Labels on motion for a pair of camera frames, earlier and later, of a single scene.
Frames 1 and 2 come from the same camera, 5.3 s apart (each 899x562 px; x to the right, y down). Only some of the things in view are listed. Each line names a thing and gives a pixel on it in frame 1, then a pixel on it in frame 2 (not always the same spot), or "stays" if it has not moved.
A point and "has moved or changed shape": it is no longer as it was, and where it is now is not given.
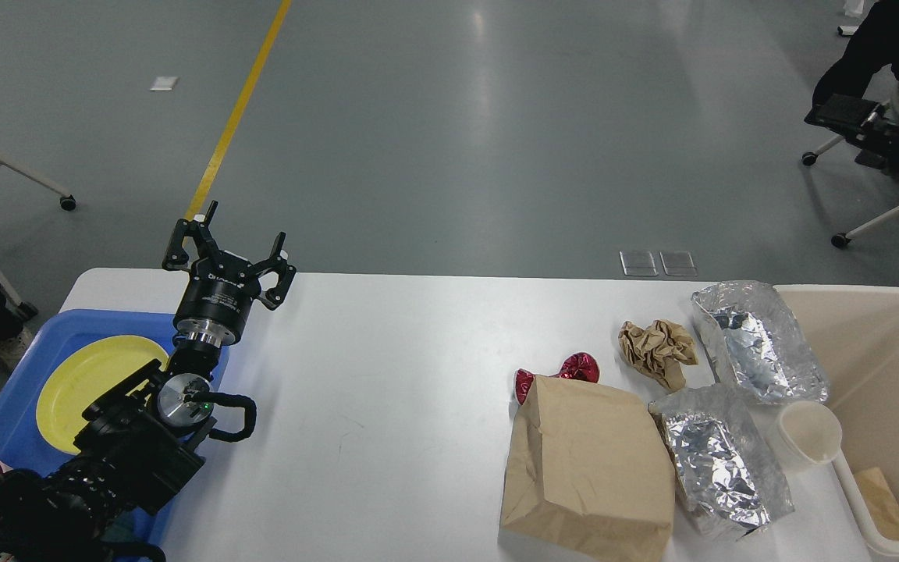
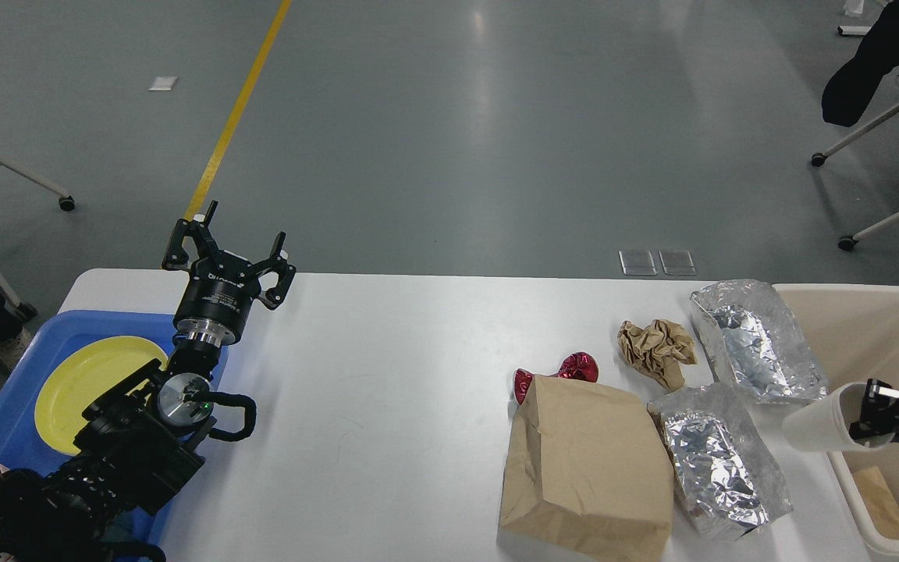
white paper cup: [808, 434] has moved or changed shape
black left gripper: [221, 286] stays
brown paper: [661, 350] stays
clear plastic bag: [755, 341] stays
